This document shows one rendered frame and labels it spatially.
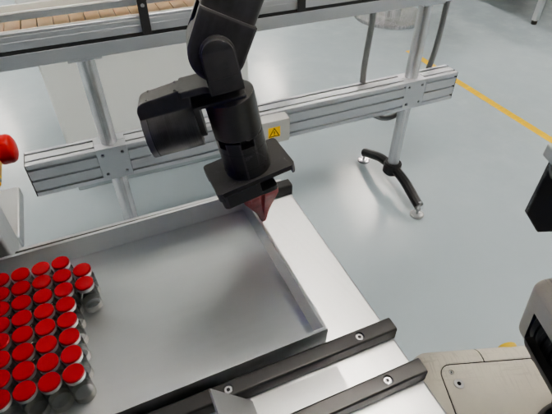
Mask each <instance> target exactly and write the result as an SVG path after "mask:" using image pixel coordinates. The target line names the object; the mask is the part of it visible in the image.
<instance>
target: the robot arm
mask: <svg viewBox="0 0 552 414"><path fill-rule="evenodd" d="M263 3H264V0H195V3H194V6H193V8H192V12H191V17H190V20H189V22H188V26H187V28H186V48H187V56H188V60H189V63H190V65H191V67H192V69H193V70H194V72H195V74H192V75H189V76H184V77H180V78H178V80H175V81H174V82H172V83H169V84H166V85H162V86H160V87H158V88H155V89H152V90H146V92H144V93H142V94H141V95H140V97H139V102H138V107H137V115H138V117H139V119H140V124H141V128H142V131H143V133H144V136H145V140H146V143H147V145H148V146H149V150H150V152H151V153H152V155H153V156H154V157H155V158H158V157H161V156H164V155H167V154H173V153H176V152H179V151H183V150H188V149H191V148H195V147H197V146H201V145H205V136H207V135H208V131H207V127H206V124H205V119H204V115H203V113H202V110H201V109H204V108H205V109H206V112H207V114H208V117H209V122H210V125H211V127H212V130H213V133H214V136H215V140H216V142H217V145H218V150H219V153H220V155H221V159H219V160H216V161H214V162H212V163H208V164H206V165H205V166H204V170H205V175H206V176H207V178H208V180H209V182H210V183H211V185H212V187H213V188H214V190H215V193H216V196H217V197H218V199H219V201H220V202H222V203H223V206H224V207H225V209H231V208H233V207H235V206H238V205H240V204H243V203H244V204H245V205H246V206H247V207H248V208H250V209H251V210H253V211H254V212H256V213H257V215H258V216H259V218H260V220H261V221H262V222H264V221H265V220H266V219H267V215H268V212H269V208H270V206H271V205H272V203H273V202H274V199H275V197H276V195H277V194H278V184H277V182H276V181H275V180H274V177H276V176H278V175H280V174H282V173H285V172H287V171H290V170H291V171H292V172H293V173H294V172H295V165H294V161H293V160H292V159H291V157H290V156H289V155H288V153H287V152H286V151H285V150H284V148H283V147H282V146H281V145H280V144H279V143H278V141H277V140H276V139H275V138H270V139H268V140H265V134H264V130H263V127H262V122H261V119H260V112H259V108H258V104H257V100H256V96H255V90H254V86H253V84H251V83H250V82H249V81H248V80H243V79H242V73H241V69H242V68H243V66H244V64H245V61H246V58H247V55H248V53H249V51H250V48H251V44H252V42H253V39H254V37H255V33H256V31H257V28H256V26H255V24H256V22H257V19H258V16H259V14H260V10H261V8H262V6H263Z"/></svg>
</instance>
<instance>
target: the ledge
mask: <svg viewBox="0 0 552 414"><path fill-rule="evenodd" d="M0 207H1V208H2V211H3V213H4V214H5V216H6V218H7V220H8V222H9V223H10V225H11V228H12V229H13V231H14V233H15V234H16V237H17V239H18V241H19V242H20V244H21V246H22V247H23V246H24V245H25V237H24V197H23V194H22V192H21V189H20V187H13V188H10V189H6V190H2V191H0Z"/></svg>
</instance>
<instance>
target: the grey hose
mask: <svg viewBox="0 0 552 414"><path fill-rule="evenodd" d="M450 2H451V1H447V2H446V3H444V6H443V10H442V13H441V17H440V22H439V28H438V31H437V34H436V37H435V43H434V46H433V49H432V52H431V55H430V59H429V61H428V63H427V65H426V68H429V67H432V66H433V64H434V61H435V58H436V55H437V52H438V50H439V46H440V42H441V39H442V35H443V32H444V27H445V23H446V20H447V19H446V18H447V15H448V11H449V5H450ZM375 20H376V13H371V14H370V19H369V25H368V31H367V36H366V43H365V48H364V52H363V58H362V62H361V74H360V82H361V83H366V72H367V66H368V65H367V64H368V60H369V55H370V47H371V44H372V43H371V42H372V39H373V34H374V29H375ZM396 116H397V112H395V113H393V114H390V115H386V116H385V115H380V116H377V117H374V118H375V119H378V120H380V121H390V120H393V119H394V118H396Z"/></svg>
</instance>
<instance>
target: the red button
mask: <svg viewBox="0 0 552 414"><path fill-rule="evenodd" d="M18 159H19V150H18V147H17V144H16V142H15V140H14V139H13V138H12V137H11V136H10V135H8V134H2V135H0V161H1V163H2V164H4V165H5V164H9V163H15V162H16V161H17V160H18Z"/></svg>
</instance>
